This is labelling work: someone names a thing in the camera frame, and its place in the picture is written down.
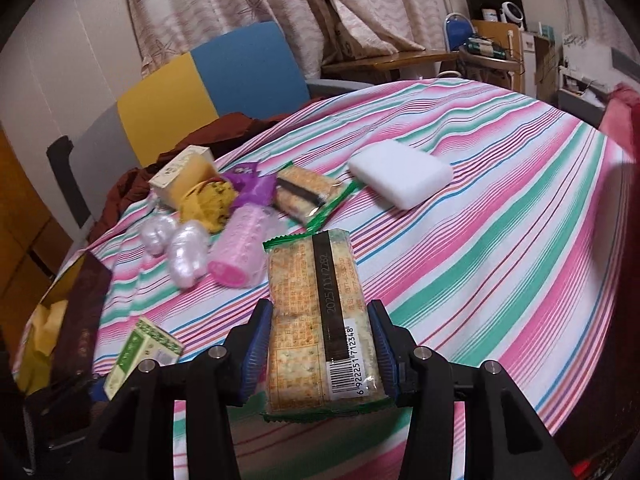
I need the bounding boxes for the wooden wardrobe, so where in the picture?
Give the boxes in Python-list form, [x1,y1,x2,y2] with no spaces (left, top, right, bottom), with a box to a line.
[0,130,76,351]

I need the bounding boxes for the wooden desk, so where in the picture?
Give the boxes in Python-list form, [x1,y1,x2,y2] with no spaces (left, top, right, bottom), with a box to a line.
[320,49,461,81]

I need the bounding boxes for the cracker packet with green edge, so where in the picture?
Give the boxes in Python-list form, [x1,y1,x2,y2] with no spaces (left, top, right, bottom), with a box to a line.
[260,227,401,423]
[272,160,361,233]

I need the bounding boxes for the beige cardboard box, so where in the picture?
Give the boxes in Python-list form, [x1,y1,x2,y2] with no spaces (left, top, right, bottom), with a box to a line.
[148,145,211,200]

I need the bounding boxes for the white foam sponge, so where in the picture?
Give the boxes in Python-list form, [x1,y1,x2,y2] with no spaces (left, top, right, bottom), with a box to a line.
[347,146,455,209]

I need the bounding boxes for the white cabinet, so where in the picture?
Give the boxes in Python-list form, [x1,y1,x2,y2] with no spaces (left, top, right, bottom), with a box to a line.
[557,35,631,111]

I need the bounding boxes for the brown jacket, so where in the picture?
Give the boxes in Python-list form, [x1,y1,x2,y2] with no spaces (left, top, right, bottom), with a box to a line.
[87,112,291,246]

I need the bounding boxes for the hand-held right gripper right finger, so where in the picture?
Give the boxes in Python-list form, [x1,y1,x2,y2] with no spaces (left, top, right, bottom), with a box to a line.
[367,300,576,480]

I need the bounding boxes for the yellow sponge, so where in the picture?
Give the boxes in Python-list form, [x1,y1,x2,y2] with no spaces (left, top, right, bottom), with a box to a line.
[30,300,68,356]

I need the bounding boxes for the small green patterned box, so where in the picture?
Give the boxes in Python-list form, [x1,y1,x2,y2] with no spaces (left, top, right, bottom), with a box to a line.
[102,316,185,401]

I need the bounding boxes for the white shelf rack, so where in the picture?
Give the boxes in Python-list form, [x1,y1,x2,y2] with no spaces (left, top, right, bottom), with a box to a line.
[460,30,523,91]

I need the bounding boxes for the black rolled mat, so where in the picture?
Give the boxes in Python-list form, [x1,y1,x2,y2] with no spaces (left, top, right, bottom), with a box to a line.
[46,135,96,231]

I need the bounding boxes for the patterned beige curtain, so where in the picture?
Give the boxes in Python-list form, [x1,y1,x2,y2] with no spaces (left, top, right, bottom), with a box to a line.
[117,0,451,78]

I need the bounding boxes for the grey yellow blue chair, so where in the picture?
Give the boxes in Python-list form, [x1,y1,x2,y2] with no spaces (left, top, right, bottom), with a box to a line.
[46,21,376,231]

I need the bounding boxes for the pink cloth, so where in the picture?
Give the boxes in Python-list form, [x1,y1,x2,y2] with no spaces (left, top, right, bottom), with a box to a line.
[597,85,640,161]

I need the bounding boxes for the blue folding chair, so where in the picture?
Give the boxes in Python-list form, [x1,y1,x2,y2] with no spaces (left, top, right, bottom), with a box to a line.
[444,12,476,53]

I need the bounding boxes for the gold tin box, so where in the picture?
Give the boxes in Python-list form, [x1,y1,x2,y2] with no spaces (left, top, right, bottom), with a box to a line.
[10,255,101,396]

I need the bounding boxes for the brown cardboard box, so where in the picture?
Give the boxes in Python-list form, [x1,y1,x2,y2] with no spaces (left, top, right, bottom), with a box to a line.
[332,20,381,61]

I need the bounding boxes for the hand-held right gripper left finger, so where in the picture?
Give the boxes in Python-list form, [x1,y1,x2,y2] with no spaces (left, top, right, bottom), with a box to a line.
[90,300,274,480]

